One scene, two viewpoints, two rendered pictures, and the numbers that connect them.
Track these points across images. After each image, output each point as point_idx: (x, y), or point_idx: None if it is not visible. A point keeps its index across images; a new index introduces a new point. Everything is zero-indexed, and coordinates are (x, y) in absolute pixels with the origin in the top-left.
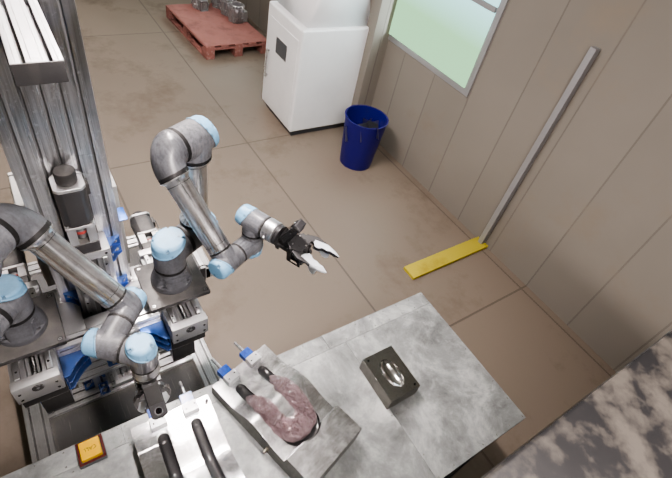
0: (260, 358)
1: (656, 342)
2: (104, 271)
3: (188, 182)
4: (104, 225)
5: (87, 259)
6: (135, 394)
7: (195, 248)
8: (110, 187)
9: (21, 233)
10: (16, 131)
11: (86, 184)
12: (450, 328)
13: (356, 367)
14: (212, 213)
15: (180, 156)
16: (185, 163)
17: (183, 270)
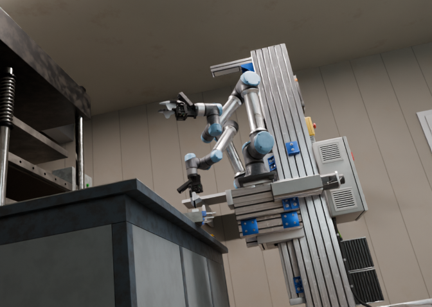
0: (191, 210)
1: (44, 51)
2: (221, 142)
3: (228, 100)
4: (272, 149)
5: (222, 137)
6: (200, 200)
7: (248, 150)
8: (267, 124)
9: (224, 126)
10: (261, 105)
11: None
12: (70, 191)
13: None
14: (261, 131)
15: (233, 90)
16: (234, 93)
17: (246, 165)
